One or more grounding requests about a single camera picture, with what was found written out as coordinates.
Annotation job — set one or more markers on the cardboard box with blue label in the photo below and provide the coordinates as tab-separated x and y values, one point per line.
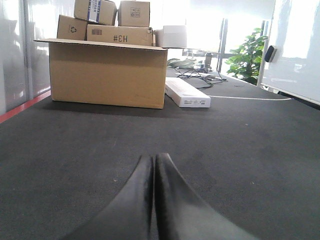
102	12

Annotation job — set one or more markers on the white floor cable strip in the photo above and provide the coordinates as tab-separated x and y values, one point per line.
251	98

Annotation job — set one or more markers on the whiteboard with metal frame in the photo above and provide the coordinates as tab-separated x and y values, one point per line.
295	35

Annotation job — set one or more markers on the green potted plant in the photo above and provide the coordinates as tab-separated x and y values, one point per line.
246	59

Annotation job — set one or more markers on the cardboard box with recycle mark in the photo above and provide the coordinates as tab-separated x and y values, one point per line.
71	28

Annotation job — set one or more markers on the black whiteboard eraser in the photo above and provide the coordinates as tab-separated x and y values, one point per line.
270	53

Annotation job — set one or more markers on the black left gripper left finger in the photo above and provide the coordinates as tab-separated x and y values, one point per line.
128	216

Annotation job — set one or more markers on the long white flat box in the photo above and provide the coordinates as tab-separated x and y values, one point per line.
185	95

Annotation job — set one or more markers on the large open cardboard box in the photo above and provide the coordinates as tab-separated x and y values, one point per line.
107	73

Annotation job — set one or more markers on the white box behind cartons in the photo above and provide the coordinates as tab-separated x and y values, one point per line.
171	37

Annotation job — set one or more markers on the small upright cardboard box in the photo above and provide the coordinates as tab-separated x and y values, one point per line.
133	13

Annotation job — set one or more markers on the cardboard box marked H3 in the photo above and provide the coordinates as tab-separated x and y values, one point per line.
143	36

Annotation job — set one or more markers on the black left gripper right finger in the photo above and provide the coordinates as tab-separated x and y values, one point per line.
182	214

